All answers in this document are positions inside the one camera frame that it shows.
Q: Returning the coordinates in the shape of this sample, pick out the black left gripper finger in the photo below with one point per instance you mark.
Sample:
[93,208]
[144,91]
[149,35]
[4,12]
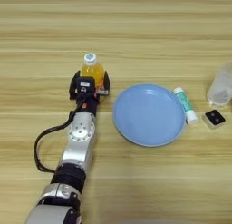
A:
[106,82]
[73,88]

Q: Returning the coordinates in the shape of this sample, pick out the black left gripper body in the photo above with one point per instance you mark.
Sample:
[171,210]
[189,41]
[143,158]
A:
[88,105]

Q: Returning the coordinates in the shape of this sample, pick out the orange juice bottle white cap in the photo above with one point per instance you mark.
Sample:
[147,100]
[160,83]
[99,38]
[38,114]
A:
[92,72]

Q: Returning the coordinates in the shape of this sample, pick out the green white glue stick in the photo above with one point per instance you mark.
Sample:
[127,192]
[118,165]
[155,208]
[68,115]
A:
[185,105]

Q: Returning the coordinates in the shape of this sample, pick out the small black silver cube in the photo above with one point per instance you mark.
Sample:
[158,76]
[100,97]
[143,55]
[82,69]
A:
[214,118]

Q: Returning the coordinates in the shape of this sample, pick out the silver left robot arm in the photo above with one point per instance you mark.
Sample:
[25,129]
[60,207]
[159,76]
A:
[75,155]

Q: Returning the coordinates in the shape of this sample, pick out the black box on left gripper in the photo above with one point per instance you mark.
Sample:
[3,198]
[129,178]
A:
[84,85]

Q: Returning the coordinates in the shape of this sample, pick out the blue round plate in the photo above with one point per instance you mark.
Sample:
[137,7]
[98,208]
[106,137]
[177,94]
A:
[148,114]

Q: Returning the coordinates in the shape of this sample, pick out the clear bottle red cap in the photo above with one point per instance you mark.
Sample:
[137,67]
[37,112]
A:
[222,88]

